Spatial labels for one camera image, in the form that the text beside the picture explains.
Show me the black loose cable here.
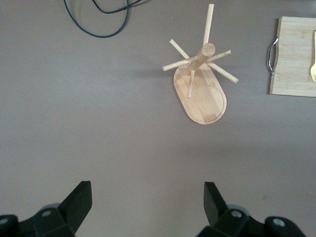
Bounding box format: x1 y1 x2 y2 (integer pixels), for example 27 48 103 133
63 0 130 39
92 0 149 14

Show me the wooden cup rack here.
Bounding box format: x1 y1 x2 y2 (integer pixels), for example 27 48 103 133
162 3 239 125

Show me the yellow plastic fork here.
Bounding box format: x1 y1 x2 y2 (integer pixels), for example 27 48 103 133
310 29 316 82

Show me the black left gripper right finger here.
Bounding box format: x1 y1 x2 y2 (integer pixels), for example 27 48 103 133
197 182 307 237

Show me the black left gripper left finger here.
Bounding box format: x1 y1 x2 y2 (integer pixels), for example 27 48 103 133
18 181 93 237

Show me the bamboo cutting board metal handle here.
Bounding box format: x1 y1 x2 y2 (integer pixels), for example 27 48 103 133
267 16 316 98

